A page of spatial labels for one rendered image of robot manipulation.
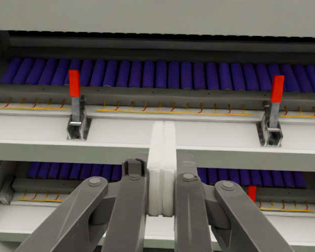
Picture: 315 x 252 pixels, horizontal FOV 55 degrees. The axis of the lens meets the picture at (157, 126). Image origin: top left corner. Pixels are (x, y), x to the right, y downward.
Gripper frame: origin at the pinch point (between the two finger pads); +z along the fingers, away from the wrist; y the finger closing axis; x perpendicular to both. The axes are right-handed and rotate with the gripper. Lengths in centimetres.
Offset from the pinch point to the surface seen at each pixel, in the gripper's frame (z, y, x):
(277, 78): 22.2, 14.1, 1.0
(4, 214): 27.5, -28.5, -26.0
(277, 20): 17.8, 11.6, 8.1
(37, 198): 30.4, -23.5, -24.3
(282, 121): 24.7, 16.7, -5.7
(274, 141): 21.9, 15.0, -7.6
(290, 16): 17.6, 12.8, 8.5
